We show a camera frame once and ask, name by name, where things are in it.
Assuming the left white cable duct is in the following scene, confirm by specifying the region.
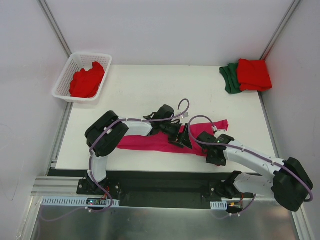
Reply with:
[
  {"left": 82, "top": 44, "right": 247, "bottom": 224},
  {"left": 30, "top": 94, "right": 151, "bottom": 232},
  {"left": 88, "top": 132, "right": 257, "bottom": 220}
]
[{"left": 41, "top": 196, "right": 111, "bottom": 207}]

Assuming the right white cable duct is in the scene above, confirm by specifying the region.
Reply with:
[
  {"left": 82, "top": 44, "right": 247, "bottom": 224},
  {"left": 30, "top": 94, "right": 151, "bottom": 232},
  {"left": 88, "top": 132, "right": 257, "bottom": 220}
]
[{"left": 210, "top": 200, "right": 228, "bottom": 211}]

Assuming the white perforated plastic basket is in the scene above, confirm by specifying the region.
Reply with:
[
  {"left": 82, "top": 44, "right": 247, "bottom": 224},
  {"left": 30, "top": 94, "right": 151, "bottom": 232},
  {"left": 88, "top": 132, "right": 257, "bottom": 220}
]
[{"left": 52, "top": 52, "right": 113, "bottom": 104}]

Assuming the folded green t shirt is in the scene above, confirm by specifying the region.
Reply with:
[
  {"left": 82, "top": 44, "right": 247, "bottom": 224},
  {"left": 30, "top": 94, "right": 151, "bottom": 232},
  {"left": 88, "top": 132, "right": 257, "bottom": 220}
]
[{"left": 219, "top": 63, "right": 242, "bottom": 95}]

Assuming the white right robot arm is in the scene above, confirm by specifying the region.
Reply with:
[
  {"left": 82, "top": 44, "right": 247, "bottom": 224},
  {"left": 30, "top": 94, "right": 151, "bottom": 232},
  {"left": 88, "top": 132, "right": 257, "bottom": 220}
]
[{"left": 195, "top": 131, "right": 314, "bottom": 212}]

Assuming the white cable duct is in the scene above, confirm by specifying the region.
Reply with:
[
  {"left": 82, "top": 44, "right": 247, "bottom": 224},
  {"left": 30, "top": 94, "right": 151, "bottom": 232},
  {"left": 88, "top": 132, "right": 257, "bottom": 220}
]
[
  {"left": 41, "top": 196, "right": 111, "bottom": 207},
  {"left": 210, "top": 200, "right": 228, "bottom": 211}
]

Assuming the pink t shirt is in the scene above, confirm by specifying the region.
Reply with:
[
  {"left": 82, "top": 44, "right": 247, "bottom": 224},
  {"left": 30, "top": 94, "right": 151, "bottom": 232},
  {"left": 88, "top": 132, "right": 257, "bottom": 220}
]
[{"left": 117, "top": 119, "right": 229, "bottom": 157}]

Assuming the left aluminium rail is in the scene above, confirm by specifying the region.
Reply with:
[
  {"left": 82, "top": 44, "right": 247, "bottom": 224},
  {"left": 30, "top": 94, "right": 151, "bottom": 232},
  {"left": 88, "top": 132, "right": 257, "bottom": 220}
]
[{"left": 31, "top": 176, "right": 81, "bottom": 197}]

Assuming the folded red t shirt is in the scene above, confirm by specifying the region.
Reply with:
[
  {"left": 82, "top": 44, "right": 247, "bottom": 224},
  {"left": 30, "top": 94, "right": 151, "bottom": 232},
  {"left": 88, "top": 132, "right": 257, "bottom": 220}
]
[{"left": 236, "top": 58, "right": 272, "bottom": 92}]

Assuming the red t shirt in basket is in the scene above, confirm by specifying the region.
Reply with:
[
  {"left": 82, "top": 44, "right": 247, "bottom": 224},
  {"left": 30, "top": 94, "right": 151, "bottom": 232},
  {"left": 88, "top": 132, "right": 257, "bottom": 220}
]
[{"left": 69, "top": 61, "right": 105, "bottom": 99}]

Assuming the left aluminium frame post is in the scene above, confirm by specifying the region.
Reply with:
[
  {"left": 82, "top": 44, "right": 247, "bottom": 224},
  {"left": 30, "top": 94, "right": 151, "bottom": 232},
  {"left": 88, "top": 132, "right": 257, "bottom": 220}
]
[{"left": 37, "top": 0, "right": 72, "bottom": 58}]

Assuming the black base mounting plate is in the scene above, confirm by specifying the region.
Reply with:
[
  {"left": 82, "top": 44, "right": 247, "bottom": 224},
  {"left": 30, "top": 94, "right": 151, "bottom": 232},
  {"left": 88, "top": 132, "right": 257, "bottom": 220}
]
[{"left": 47, "top": 169, "right": 268, "bottom": 208}]

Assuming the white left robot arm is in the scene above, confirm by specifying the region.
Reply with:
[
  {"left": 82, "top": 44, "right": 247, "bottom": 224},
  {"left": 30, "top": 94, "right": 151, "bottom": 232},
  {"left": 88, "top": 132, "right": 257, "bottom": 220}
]
[{"left": 85, "top": 104, "right": 193, "bottom": 195}]

